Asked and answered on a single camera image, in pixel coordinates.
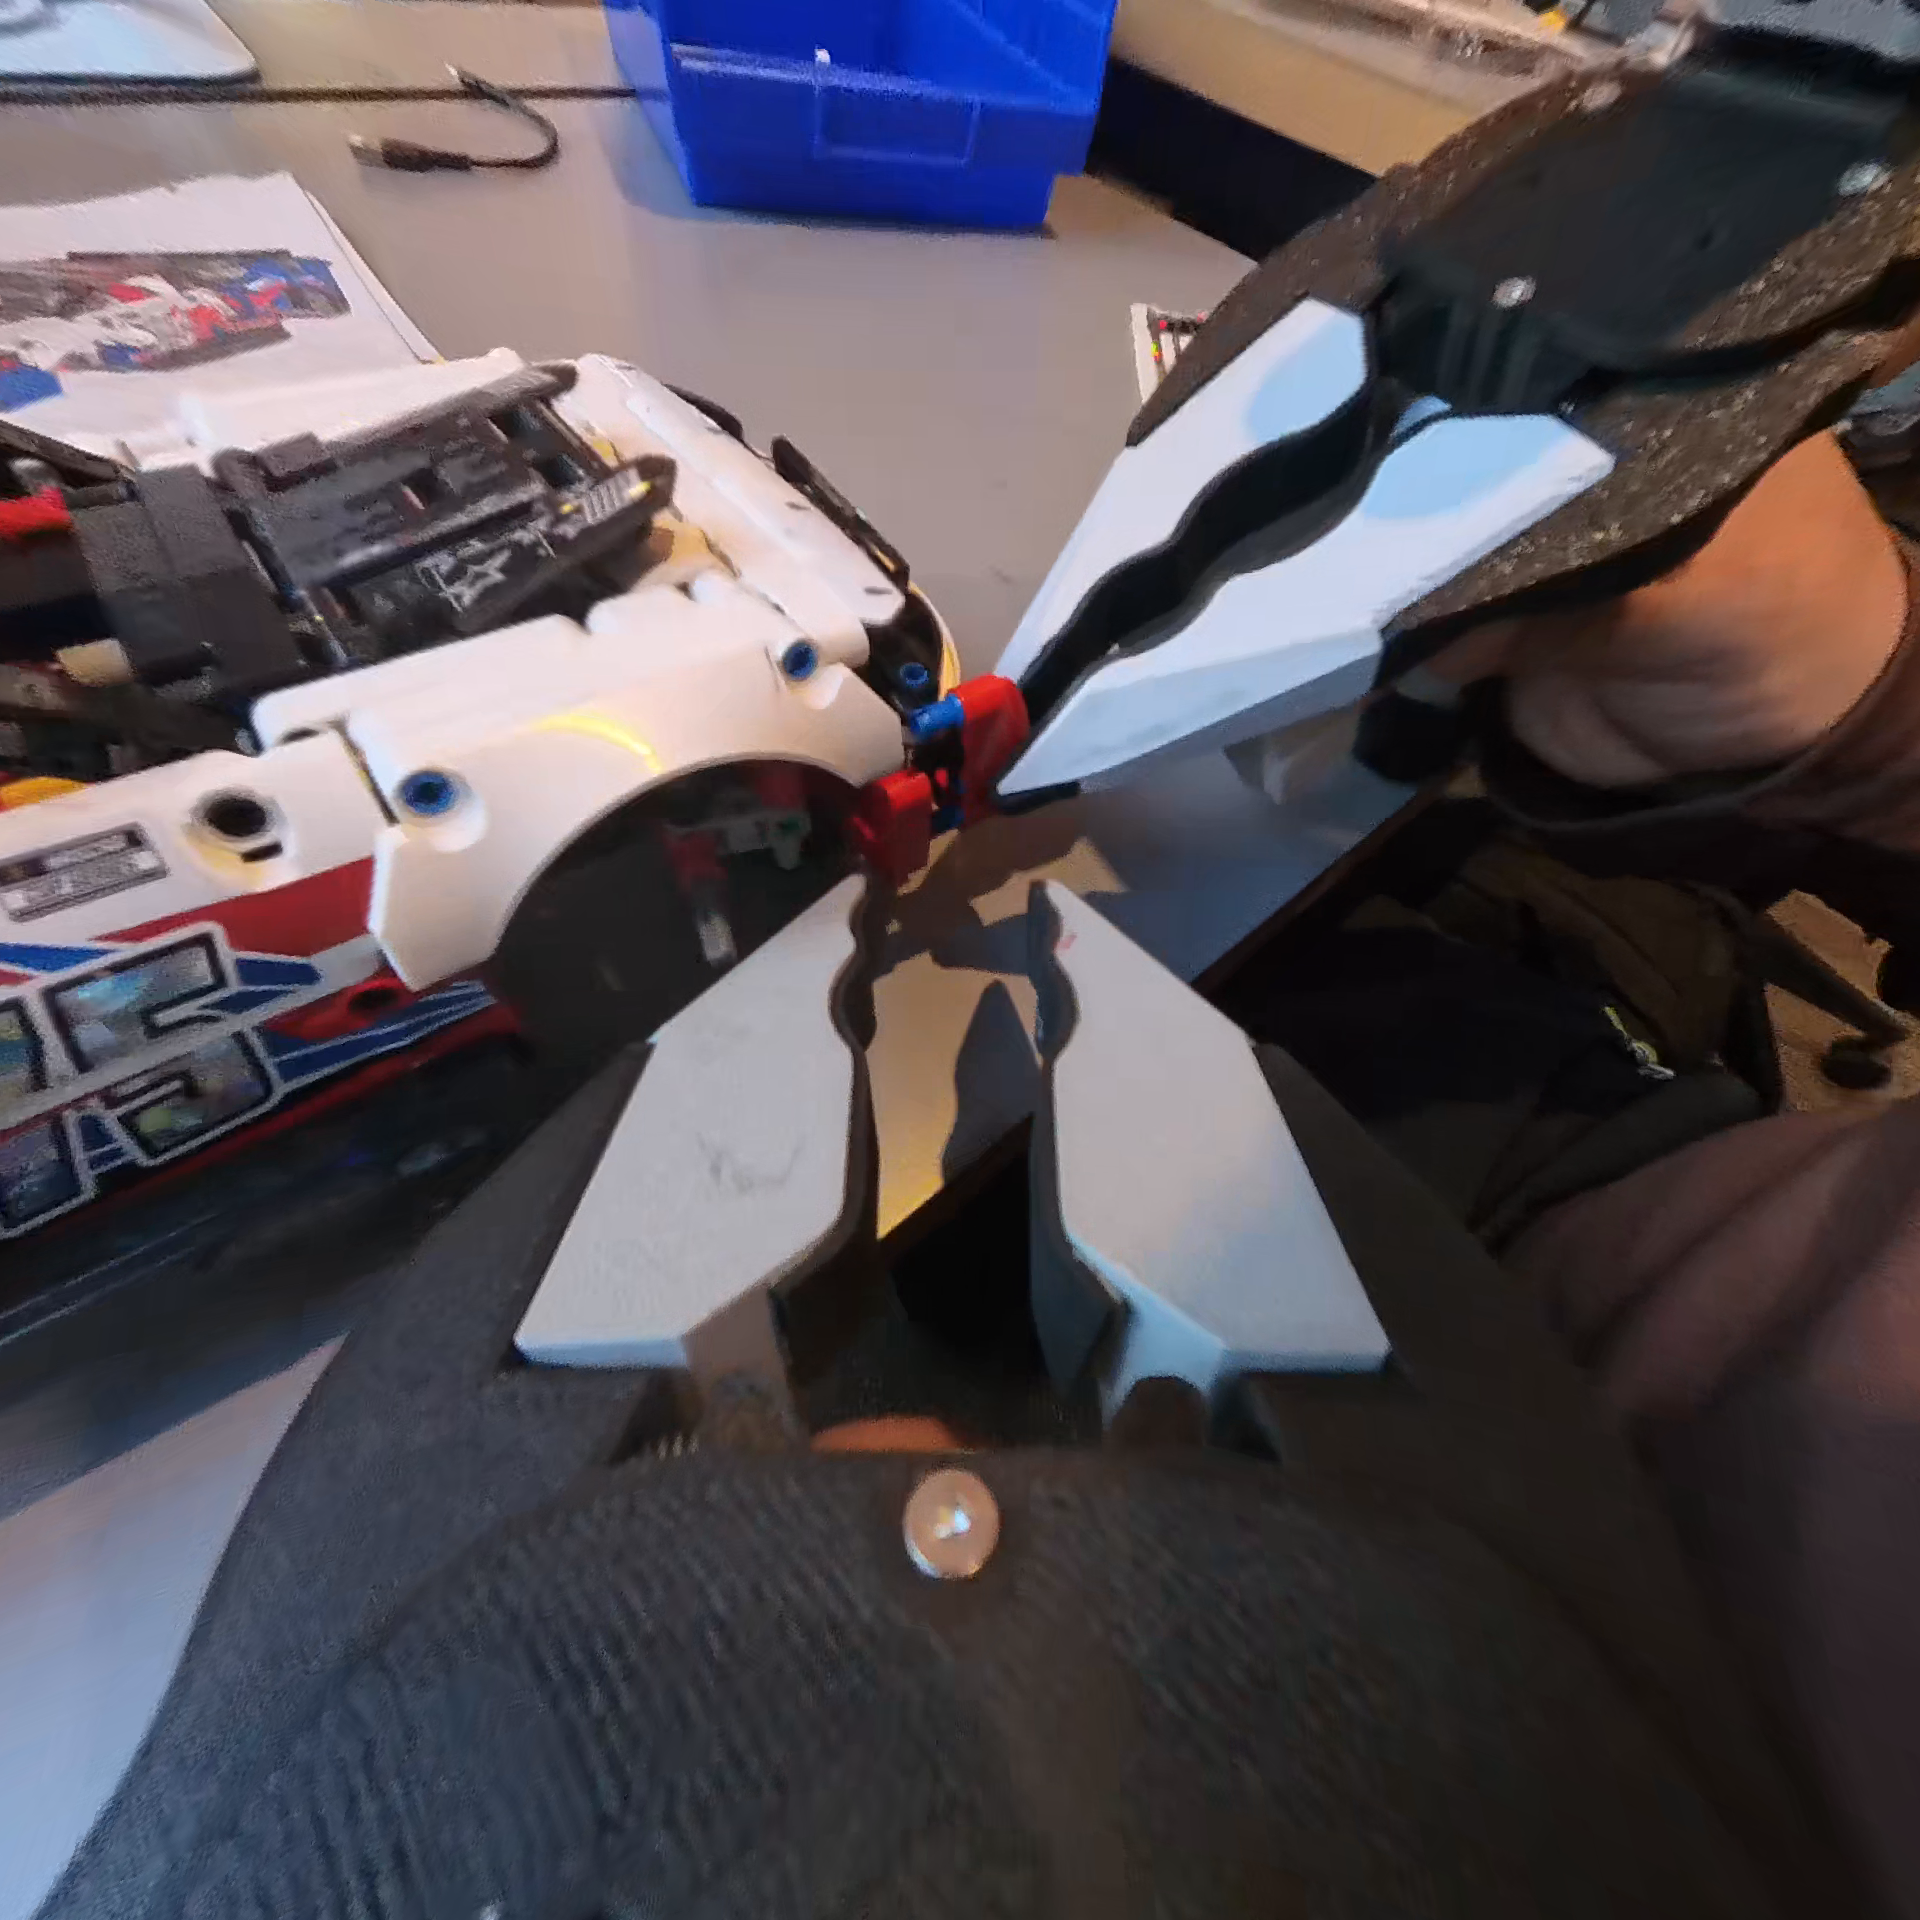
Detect person's right hand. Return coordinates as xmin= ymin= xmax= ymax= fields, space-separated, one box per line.
xmin=1424 ymin=432 xmax=1910 ymax=797

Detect shiny sticker sheet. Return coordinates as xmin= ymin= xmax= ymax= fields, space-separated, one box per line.
xmin=1128 ymin=300 xmax=1210 ymax=410

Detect neighbouring grey desk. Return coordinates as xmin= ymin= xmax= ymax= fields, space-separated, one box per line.
xmin=1107 ymin=0 xmax=1664 ymax=188

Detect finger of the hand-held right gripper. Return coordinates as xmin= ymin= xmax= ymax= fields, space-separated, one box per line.
xmin=995 ymin=410 xmax=1621 ymax=797
xmin=995 ymin=305 xmax=1377 ymax=711

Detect black office chair base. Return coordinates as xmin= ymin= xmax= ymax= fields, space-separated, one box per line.
xmin=1745 ymin=890 xmax=1914 ymax=1091

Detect black cable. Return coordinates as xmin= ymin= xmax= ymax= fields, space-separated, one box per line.
xmin=348 ymin=65 xmax=561 ymax=170

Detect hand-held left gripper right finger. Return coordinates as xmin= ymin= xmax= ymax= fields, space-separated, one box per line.
xmin=1028 ymin=878 xmax=1392 ymax=1429

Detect person's right forearm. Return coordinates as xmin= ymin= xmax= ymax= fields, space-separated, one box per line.
xmin=1499 ymin=541 xmax=1920 ymax=938

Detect blue container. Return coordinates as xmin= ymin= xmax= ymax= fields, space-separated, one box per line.
xmin=605 ymin=0 xmax=1120 ymax=231

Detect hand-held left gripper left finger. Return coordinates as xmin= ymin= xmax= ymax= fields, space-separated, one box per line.
xmin=512 ymin=876 xmax=889 ymax=1373

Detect dark backpack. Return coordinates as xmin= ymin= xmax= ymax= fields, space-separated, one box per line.
xmin=1238 ymin=834 xmax=1787 ymax=1211

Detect toy race car model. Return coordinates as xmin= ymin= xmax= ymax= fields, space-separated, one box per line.
xmin=0 ymin=348 xmax=965 ymax=1320

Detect red beam assembly blue pins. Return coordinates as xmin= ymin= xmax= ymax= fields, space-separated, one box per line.
xmin=844 ymin=670 xmax=1032 ymax=890

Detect open instruction booklet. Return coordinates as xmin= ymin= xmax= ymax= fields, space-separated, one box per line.
xmin=0 ymin=170 xmax=448 ymax=455

